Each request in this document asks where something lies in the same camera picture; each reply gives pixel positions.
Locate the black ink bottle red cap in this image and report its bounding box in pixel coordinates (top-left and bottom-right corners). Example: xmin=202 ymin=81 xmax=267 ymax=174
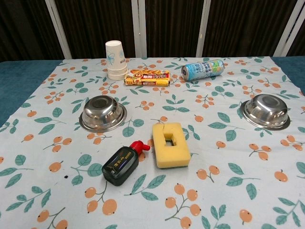
xmin=101 ymin=140 xmax=151 ymax=187

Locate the white paper cup stack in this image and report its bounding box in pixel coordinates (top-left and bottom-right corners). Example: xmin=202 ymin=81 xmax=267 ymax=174
xmin=105 ymin=40 xmax=128 ymax=82

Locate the metal bowl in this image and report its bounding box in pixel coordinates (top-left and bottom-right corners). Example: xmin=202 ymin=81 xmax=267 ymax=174
xmin=79 ymin=94 xmax=127 ymax=133
xmin=239 ymin=94 xmax=292 ymax=131

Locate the yellow orange snack box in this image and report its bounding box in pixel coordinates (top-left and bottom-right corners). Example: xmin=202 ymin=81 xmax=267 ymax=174
xmin=123 ymin=69 xmax=172 ymax=87

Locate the dark folding screen white frame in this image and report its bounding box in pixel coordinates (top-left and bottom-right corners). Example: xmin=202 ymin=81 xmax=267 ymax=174
xmin=0 ymin=0 xmax=305 ymax=63

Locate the floral tablecloth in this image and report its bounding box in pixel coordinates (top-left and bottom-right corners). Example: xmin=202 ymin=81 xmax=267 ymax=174
xmin=0 ymin=56 xmax=305 ymax=229

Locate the yellow sponge with hole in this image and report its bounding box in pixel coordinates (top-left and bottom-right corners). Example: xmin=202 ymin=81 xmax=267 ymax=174
xmin=152 ymin=122 xmax=192 ymax=170

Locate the blue drink can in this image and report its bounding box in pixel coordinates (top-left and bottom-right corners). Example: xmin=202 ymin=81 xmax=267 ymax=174
xmin=181 ymin=58 xmax=225 ymax=82

